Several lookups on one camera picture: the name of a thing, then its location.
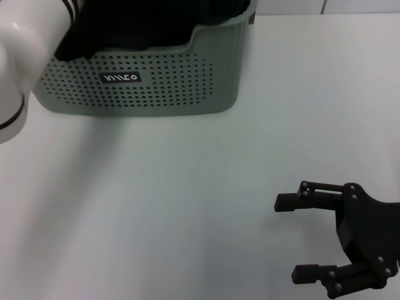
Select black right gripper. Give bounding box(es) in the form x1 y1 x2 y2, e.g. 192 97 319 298
274 180 400 299

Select green perforated storage box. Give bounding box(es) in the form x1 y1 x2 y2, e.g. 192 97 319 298
31 0 259 118

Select dark towel pile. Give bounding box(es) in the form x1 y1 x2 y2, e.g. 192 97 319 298
56 0 251 62

